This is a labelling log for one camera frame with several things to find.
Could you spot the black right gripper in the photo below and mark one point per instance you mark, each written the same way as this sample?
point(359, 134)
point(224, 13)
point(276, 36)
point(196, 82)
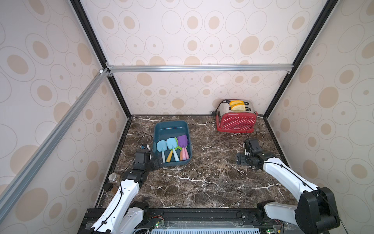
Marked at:
point(241, 159)

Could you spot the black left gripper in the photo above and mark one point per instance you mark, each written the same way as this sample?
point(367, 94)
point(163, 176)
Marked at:
point(156, 164)

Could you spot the teal plastic storage box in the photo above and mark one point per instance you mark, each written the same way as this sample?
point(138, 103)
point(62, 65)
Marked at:
point(169, 131)

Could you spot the purple shovel pink handle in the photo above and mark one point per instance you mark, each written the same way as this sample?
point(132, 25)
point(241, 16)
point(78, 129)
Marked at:
point(183, 143)
point(181, 157)

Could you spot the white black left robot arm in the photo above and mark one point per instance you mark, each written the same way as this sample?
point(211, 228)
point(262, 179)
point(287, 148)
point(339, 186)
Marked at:
point(119, 217)

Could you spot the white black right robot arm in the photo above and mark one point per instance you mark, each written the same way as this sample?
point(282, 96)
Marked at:
point(316, 211)

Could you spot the glass jar light lid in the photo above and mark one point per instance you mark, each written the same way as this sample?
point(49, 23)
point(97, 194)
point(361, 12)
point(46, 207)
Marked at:
point(114, 179)

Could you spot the red polka dot toaster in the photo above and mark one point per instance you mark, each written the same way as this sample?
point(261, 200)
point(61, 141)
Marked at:
point(235, 121)

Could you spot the front bread slice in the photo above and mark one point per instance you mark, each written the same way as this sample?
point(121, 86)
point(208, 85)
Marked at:
point(238, 107)

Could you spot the bread slice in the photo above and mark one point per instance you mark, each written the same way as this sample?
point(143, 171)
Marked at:
point(236, 102)
point(238, 107)

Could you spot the rear bread slice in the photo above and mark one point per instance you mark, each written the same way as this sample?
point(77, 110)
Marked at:
point(236, 102)

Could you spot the silver aluminium crossbar back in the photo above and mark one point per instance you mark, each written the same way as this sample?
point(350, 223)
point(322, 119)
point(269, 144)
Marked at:
point(202, 68)

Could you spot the silver aluminium crossbar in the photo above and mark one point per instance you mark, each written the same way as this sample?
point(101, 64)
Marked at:
point(202, 68)
point(29, 171)

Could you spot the silver aluminium crossbar left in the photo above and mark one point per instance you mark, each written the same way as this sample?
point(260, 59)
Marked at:
point(29, 171)

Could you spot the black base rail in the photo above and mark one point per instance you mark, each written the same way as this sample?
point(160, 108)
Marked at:
point(206, 221)

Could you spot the black corner frame post left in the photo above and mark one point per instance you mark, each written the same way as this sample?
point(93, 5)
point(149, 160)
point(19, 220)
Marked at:
point(85, 23)

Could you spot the black corner frame post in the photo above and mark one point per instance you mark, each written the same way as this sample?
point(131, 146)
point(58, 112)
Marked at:
point(322, 18)
point(85, 23)

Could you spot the black corner frame post right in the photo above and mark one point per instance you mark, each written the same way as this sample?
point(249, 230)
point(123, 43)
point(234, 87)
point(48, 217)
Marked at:
point(322, 18)

